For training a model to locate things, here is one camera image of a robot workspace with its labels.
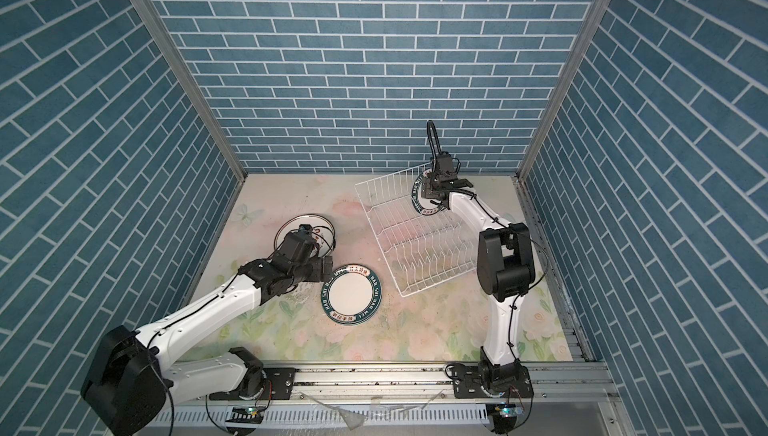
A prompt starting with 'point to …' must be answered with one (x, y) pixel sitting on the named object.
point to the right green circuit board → (510, 412)
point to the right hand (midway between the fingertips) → (437, 182)
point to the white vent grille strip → (331, 416)
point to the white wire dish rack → (422, 250)
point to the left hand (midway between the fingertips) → (321, 263)
